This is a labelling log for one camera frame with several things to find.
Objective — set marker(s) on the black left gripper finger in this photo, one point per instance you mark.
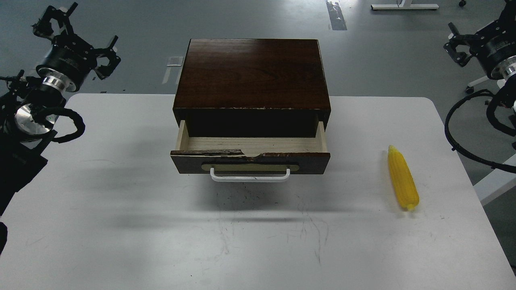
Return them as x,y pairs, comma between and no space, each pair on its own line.
43,28
104,71

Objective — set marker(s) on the white table leg base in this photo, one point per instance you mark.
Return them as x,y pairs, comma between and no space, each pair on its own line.
404,5

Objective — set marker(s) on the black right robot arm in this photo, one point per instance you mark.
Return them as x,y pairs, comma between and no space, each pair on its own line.
458,48

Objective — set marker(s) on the yellow toy corn cob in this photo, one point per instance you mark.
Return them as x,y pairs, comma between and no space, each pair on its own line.
402,180

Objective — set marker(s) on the dark wooden drawer cabinet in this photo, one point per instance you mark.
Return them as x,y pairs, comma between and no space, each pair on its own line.
252,88

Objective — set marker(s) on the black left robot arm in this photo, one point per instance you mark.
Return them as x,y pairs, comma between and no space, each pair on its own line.
33,110

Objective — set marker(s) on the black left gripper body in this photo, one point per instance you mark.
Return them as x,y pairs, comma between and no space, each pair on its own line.
70,56

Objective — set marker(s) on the wooden drawer with white handle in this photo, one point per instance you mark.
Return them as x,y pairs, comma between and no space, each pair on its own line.
250,159

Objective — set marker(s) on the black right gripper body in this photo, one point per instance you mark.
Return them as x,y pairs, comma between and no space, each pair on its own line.
496,49

